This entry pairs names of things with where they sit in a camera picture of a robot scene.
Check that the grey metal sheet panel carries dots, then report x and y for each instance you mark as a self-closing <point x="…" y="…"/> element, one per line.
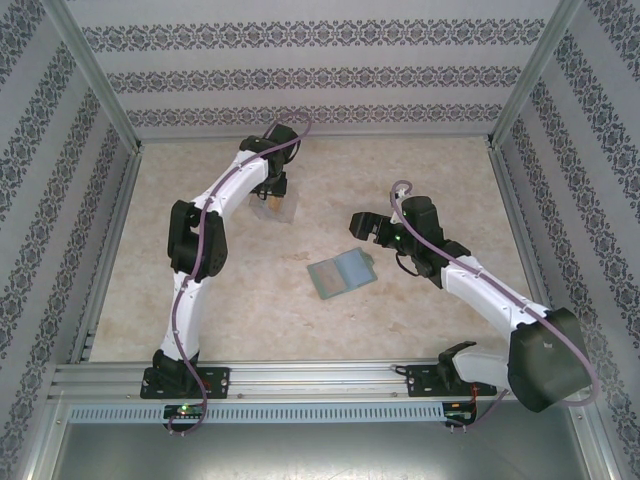
<point x="320" y="450"/>

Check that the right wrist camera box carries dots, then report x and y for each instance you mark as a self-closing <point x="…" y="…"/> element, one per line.
<point x="395" y="218"/>

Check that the aluminium mounting rail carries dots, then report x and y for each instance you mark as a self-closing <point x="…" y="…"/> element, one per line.
<point x="320" y="382"/>

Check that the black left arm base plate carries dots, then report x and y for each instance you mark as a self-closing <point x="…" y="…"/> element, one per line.
<point x="215" y="382"/>

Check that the aluminium frame side rail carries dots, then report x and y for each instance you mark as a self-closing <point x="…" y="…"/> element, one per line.
<point x="511" y="200"/>
<point x="125" y="200"/>

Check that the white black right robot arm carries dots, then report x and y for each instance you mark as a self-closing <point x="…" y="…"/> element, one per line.
<point x="545" y="360"/>

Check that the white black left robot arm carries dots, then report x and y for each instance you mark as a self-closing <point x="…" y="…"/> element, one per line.
<point x="185" y="235"/>

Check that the left small circuit board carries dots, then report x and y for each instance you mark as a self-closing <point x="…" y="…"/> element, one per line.
<point x="185" y="410"/>

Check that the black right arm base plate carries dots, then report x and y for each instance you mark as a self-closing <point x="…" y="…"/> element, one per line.
<point x="420" y="382"/>

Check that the right small circuit board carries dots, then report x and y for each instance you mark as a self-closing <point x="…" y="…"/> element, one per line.
<point x="460" y="410"/>

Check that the small circuit board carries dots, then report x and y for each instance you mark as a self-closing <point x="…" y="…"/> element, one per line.
<point x="185" y="410"/>
<point x="460" y="410"/>

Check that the green card holder wallet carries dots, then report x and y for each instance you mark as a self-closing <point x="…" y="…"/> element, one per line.
<point x="355" y="270"/>

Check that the clear acrylic card stand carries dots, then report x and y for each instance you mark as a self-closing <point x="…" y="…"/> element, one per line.
<point x="287" y="212"/>

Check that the aluminium frame upright post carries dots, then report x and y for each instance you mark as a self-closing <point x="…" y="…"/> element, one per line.
<point x="105" y="85"/>
<point x="525" y="85"/>

